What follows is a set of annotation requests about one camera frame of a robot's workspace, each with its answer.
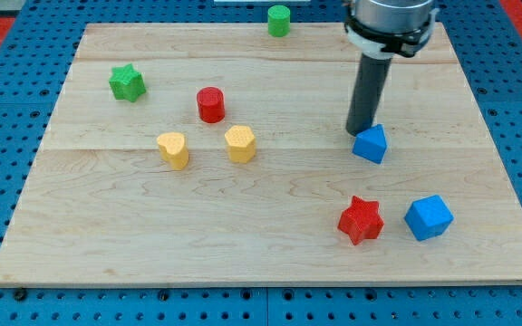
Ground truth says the yellow hexagon block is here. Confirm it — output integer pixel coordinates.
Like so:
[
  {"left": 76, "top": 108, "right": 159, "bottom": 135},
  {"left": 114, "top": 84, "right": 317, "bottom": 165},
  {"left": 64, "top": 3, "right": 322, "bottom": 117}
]
[{"left": 224, "top": 125, "right": 256, "bottom": 163}]

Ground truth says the red cylinder block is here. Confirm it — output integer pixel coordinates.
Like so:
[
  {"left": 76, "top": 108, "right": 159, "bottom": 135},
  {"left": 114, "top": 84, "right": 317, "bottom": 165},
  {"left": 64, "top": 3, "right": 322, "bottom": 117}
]
[{"left": 196, "top": 87, "right": 226, "bottom": 123}]

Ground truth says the wooden board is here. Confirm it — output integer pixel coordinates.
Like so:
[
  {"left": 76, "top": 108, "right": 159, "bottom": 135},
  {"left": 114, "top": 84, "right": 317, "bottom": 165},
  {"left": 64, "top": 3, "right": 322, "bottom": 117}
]
[{"left": 0, "top": 23, "right": 522, "bottom": 288}]

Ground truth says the yellow heart block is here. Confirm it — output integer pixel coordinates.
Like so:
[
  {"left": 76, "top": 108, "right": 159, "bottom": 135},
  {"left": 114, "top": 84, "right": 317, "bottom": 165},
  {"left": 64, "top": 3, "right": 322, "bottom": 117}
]
[{"left": 157, "top": 132, "right": 189, "bottom": 170}]

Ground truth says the blue triangle block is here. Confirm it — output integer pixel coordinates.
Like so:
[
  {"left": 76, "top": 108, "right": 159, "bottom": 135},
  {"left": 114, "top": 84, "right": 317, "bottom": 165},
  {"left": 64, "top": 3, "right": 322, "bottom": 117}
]
[{"left": 352, "top": 124, "right": 387, "bottom": 164}]

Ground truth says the red star block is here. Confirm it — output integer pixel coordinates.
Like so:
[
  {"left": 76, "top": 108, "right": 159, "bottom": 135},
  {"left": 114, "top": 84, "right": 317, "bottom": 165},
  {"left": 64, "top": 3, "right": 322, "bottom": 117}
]
[{"left": 337, "top": 196, "right": 384, "bottom": 245}]

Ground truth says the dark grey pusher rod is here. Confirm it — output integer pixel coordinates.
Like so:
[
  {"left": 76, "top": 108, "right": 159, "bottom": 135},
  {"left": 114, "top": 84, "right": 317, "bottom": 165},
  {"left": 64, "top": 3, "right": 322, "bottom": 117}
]
[{"left": 345, "top": 54, "right": 392, "bottom": 136}]

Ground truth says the green cylinder block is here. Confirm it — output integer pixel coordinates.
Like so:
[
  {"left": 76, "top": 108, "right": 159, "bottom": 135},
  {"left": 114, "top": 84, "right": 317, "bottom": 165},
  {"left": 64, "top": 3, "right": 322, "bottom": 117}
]
[{"left": 267, "top": 5, "right": 291, "bottom": 37}]

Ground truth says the green star block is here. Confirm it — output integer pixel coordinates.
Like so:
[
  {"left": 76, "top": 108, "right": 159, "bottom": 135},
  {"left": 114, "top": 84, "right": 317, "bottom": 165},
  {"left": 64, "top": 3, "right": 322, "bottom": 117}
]
[{"left": 109, "top": 63, "right": 146, "bottom": 102}]

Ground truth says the blue cube block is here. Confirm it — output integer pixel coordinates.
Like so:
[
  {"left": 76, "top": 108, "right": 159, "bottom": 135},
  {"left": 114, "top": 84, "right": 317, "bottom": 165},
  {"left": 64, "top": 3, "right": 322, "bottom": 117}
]
[{"left": 404, "top": 195, "right": 454, "bottom": 241}]

